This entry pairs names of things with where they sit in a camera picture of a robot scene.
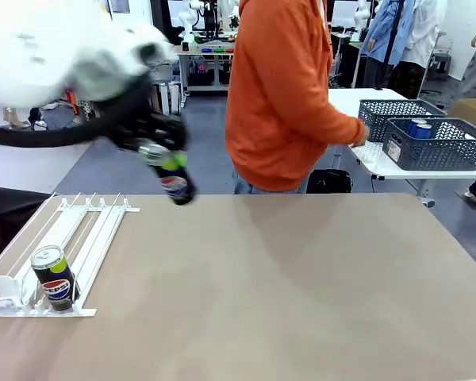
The grey bin with boards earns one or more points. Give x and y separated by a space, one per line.
170 99

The black clothes rack pole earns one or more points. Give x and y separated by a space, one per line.
390 47

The person in orange hoodie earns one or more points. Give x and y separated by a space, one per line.
273 99

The blue-grey plastic basket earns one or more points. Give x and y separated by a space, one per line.
436 151
377 115

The black round bin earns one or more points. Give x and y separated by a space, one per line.
329 182

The black Pepsi can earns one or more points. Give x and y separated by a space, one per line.
57 287
176 186

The grey workbench cart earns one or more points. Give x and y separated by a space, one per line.
206 63

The brown cardboard box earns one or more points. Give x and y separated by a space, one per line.
474 111

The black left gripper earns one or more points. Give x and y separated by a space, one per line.
154 129

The black cloth covered stand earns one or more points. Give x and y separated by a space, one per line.
8 214

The grey step stool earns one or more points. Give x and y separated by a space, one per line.
440 59

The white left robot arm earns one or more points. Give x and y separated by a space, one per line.
55 51

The small white background robot arm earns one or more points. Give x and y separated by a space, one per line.
187 24

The hanging white coat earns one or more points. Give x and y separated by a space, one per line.
424 31

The person's right hand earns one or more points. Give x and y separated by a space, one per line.
361 137

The white side table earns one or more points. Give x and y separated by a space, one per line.
377 162

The person's right forearm orange sleeve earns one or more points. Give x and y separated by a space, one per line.
337 123

